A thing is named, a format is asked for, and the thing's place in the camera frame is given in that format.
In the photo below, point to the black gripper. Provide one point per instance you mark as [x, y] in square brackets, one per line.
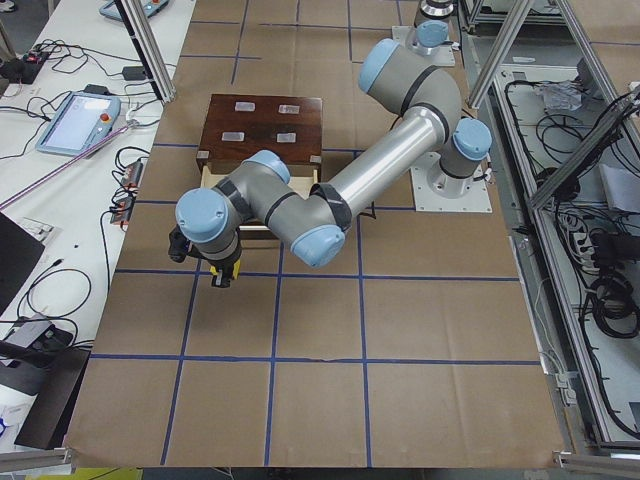
[223, 265]

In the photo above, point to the light wooden drawer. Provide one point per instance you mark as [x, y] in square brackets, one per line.
[255, 188]

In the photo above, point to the dark wooden drawer cabinet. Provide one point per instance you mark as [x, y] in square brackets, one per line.
[239, 125]

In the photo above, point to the black power adapter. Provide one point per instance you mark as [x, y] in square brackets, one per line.
[134, 73]

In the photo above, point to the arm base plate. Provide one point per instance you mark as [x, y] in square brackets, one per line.
[435, 191]
[429, 40]

